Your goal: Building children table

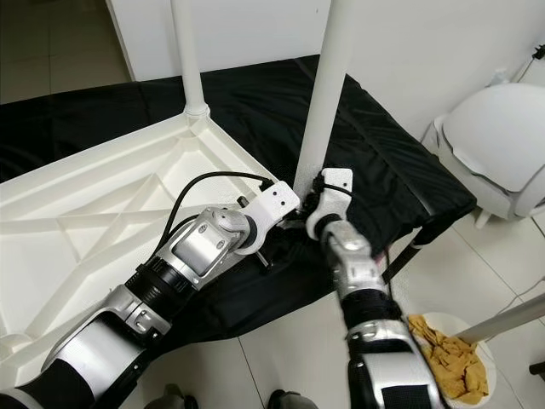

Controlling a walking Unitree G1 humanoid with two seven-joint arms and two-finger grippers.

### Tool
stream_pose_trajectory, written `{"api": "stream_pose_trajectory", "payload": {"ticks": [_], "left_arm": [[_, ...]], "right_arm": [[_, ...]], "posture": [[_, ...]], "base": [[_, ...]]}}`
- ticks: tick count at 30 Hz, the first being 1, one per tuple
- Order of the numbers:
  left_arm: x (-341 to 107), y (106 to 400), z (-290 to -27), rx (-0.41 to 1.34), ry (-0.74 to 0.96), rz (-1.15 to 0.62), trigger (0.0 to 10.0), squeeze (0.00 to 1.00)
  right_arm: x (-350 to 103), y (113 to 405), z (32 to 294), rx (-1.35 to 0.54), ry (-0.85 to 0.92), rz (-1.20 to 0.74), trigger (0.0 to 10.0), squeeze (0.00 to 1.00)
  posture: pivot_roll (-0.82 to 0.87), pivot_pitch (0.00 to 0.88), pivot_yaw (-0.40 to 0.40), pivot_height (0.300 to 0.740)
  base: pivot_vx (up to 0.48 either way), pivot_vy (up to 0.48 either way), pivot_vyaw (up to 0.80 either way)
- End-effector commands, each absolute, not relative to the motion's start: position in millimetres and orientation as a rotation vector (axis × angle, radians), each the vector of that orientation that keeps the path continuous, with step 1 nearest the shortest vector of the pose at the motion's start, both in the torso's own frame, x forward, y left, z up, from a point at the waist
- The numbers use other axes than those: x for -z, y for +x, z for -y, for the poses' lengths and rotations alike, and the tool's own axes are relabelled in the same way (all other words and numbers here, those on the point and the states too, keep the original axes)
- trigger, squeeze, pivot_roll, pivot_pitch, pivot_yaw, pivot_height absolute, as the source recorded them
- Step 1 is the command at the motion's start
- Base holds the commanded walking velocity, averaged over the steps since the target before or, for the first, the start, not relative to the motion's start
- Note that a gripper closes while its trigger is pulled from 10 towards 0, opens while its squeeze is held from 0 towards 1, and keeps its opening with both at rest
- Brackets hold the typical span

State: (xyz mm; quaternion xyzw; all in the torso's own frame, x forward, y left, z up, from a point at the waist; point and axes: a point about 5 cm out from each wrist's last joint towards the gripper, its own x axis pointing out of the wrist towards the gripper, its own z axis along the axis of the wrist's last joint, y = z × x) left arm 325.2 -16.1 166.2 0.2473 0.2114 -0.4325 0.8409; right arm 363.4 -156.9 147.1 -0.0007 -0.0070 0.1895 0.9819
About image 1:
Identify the white plastic table top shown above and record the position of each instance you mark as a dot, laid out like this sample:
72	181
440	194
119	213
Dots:
68	256

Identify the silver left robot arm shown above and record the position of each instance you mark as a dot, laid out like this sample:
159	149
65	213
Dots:
204	247

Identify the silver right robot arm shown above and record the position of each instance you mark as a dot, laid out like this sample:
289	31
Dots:
358	268

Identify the black metal table leg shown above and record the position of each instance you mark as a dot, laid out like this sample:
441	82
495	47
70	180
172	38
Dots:
404	258

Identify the grey right robot foot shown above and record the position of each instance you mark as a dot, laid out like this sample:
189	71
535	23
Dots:
294	400

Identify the grey robot foot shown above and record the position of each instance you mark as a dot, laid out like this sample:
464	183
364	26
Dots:
172	398
294	400

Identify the grey left robot foot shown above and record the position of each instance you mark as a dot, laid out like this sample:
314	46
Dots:
172	398

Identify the black table cloth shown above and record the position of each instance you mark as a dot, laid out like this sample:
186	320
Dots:
392	153

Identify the white round plate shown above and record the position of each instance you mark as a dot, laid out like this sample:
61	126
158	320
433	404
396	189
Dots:
434	319

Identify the yellow crumpled cloth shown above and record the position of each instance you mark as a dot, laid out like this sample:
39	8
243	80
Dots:
451	358

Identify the black metal stand leg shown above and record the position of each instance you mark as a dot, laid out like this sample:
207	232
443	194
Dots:
538	368

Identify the white door frame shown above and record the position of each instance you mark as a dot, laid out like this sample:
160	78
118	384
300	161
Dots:
121	43

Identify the black wall plug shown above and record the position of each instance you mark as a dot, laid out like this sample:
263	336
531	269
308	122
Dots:
536	51

